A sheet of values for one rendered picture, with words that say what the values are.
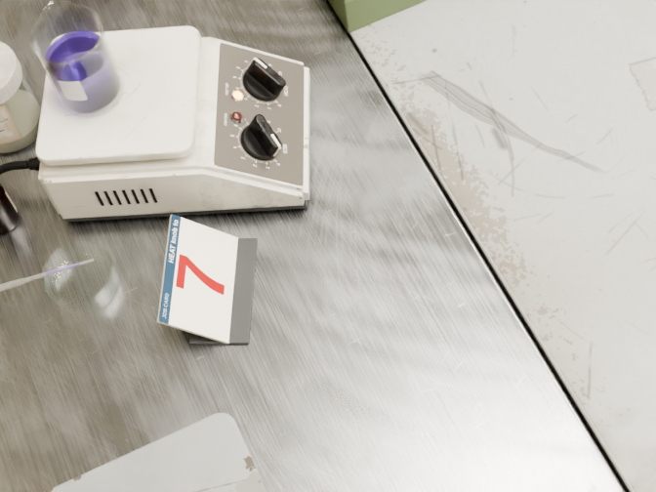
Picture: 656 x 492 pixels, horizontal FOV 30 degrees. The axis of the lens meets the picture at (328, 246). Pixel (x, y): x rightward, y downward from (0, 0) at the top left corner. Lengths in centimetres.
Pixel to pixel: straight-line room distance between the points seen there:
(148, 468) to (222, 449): 5
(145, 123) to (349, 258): 18
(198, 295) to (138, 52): 20
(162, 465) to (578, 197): 37
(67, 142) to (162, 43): 11
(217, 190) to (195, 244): 4
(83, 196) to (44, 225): 6
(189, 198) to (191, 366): 13
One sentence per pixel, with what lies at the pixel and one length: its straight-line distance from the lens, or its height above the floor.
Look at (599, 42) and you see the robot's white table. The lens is 105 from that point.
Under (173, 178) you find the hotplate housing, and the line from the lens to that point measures 92.
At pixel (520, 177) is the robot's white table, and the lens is 97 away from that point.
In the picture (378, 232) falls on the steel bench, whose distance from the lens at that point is 95.
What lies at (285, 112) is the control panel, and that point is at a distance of 97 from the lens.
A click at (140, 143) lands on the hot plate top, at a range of 91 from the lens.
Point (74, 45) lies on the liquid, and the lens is 93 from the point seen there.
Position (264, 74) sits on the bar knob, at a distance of 96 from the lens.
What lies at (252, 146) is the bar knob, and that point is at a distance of 93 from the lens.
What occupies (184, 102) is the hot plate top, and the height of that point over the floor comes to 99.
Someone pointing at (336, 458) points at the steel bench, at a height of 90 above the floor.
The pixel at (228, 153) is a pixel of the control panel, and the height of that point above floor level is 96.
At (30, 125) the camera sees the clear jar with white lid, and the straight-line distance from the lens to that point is 104.
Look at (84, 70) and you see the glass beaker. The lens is 90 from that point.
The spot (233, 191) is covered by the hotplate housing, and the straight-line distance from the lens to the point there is 93.
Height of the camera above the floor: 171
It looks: 60 degrees down
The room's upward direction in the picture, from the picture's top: 12 degrees counter-clockwise
